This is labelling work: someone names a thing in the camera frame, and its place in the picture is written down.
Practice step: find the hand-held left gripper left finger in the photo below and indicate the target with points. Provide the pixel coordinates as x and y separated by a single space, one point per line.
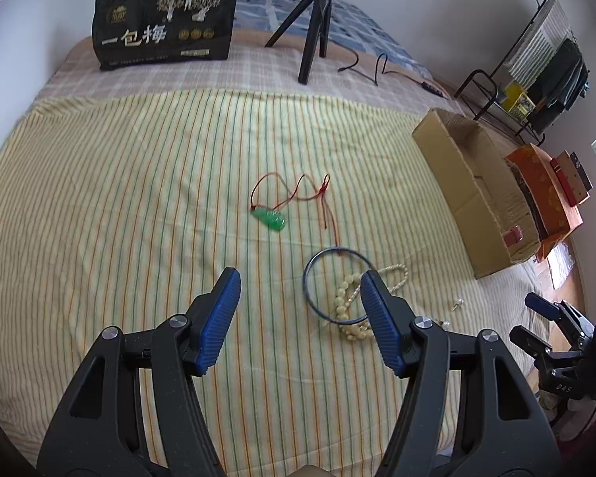
221 318

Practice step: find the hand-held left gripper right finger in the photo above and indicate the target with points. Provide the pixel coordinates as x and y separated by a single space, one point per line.
377 323

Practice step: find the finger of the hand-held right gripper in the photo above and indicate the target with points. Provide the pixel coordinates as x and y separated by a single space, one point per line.
541 304
526 339

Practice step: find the blue bangle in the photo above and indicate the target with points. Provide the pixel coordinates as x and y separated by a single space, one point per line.
305 288

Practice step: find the cardboard box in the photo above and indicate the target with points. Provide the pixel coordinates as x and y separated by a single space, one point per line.
469 194

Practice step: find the orange cloth covered table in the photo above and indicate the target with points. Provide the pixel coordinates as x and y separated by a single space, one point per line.
551 198

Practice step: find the red and tan gift box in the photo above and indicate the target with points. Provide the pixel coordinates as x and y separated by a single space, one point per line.
571 179

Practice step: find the striped yellow bedsheet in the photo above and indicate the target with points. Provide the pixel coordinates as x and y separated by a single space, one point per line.
129 208

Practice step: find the yellow crate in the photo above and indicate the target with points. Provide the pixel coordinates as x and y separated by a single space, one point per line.
516 102

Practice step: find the dark hanging clothes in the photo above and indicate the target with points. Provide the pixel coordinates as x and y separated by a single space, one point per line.
566 79

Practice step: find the black clothes rack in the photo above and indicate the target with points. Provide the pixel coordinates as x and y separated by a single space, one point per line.
472 79

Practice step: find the checked beige blanket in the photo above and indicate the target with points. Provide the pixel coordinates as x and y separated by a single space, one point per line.
203 77

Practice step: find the striped towel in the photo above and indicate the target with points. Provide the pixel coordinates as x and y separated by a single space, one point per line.
536 39

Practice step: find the black tripod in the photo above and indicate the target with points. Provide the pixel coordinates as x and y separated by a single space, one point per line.
310 35

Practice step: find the black snack bag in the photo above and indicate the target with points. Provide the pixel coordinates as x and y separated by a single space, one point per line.
164 20

